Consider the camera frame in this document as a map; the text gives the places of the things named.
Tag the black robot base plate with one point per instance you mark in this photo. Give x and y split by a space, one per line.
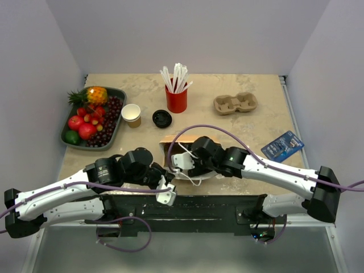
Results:
240 215

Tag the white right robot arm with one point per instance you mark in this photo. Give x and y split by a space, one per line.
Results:
313 192

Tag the red apple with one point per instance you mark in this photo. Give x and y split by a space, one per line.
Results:
75 122
86 131

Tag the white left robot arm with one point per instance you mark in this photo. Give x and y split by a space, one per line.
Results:
82 196

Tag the green lime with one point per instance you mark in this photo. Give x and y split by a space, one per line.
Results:
72 137

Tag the dark red grape bunch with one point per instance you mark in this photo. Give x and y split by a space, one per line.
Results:
113 109

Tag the stacked brown paper cups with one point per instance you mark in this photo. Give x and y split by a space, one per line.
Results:
131 113

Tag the brown paper takeout bag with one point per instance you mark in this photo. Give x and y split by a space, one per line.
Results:
183 144

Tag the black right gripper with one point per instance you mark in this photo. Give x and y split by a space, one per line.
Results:
198 169

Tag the red lychee fruit cluster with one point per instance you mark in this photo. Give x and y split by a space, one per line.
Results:
95 115

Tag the dark green fruit tray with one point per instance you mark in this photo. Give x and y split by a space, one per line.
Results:
82 146

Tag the black plastic cup lid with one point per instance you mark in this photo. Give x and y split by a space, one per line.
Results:
162 119

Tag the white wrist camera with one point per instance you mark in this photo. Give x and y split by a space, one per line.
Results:
166 192
183 161

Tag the red ribbed straw cup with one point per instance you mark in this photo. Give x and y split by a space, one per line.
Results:
176 103

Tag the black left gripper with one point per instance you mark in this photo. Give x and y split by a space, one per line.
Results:
168 176

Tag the brown pulp cup carrier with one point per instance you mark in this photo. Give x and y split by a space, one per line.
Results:
243 102

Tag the blue card packet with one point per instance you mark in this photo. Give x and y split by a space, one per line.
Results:
282 147

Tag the orange pineapple fruit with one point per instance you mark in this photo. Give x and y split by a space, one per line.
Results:
93 95

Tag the white wrapped straw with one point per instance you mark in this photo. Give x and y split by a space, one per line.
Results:
182 73
186 87
168 79
176 71

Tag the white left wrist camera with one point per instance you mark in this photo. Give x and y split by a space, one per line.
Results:
166 192

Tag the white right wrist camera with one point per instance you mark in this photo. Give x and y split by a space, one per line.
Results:
183 161

